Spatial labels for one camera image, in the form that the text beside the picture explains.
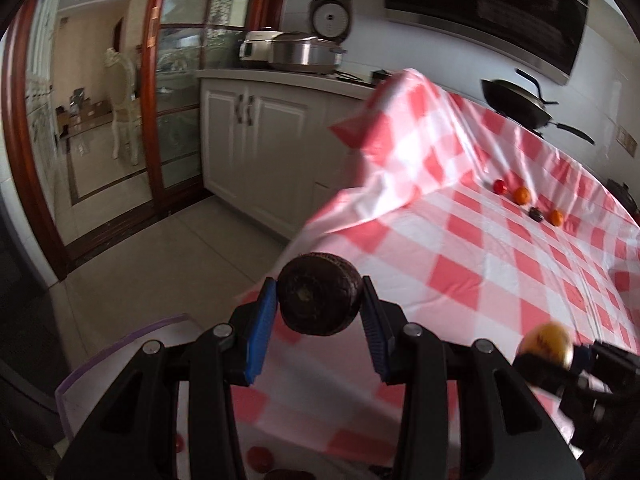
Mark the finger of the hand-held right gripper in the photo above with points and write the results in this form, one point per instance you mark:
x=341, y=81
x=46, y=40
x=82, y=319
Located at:
x=547, y=377
x=582, y=359

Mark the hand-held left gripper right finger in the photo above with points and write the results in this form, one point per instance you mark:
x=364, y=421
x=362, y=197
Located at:
x=377, y=340

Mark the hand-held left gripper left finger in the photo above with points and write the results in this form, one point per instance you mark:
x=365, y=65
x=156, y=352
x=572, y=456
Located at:
x=260, y=335

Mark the yellow-orange round fruit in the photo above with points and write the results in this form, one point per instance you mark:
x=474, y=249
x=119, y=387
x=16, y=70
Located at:
x=545, y=344

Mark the dark purple round fruit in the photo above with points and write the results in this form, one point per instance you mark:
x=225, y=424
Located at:
x=536, y=214
x=320, y=295

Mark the red and white checked tablecloth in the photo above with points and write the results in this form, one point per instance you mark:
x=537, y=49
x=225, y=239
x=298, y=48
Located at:
x=475, y=270

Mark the red tomato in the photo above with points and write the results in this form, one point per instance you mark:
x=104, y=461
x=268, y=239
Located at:
x=179, y=442
x=260, y=458
x=499, y=186

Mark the small orange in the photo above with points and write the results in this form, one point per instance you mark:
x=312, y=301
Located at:
x=521, y=195
x=556, y=217

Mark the dark pot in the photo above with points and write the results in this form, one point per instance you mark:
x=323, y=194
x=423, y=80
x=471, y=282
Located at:
x=625, y=195

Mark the white kitchen cabinet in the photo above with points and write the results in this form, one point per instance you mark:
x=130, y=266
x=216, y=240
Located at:
x=265, y=145

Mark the small black countertop object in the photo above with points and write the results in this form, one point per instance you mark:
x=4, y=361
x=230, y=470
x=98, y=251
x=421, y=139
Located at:
x=381, y=77

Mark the black wok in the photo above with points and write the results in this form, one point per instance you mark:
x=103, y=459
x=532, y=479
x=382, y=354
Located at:
x=520, y=102

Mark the white dining chair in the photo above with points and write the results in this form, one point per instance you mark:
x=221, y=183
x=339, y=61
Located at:
x=122, y=105

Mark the red wooden sliding door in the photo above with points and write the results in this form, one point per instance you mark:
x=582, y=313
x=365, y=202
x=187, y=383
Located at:
x=152, y=85

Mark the wooden dining table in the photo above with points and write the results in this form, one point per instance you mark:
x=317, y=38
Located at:
x=85, y=120

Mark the stainless steel cooker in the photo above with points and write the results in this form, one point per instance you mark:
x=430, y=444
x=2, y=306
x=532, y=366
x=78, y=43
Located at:
x=305, y=52

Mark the silver and white cooker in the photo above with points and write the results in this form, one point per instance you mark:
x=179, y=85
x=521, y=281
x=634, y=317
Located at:
x=255, y=49

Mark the white rice cooker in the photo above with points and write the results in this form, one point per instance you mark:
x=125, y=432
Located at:
x=331, y=20

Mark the black range hood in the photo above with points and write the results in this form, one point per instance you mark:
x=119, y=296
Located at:
x=480, y=5

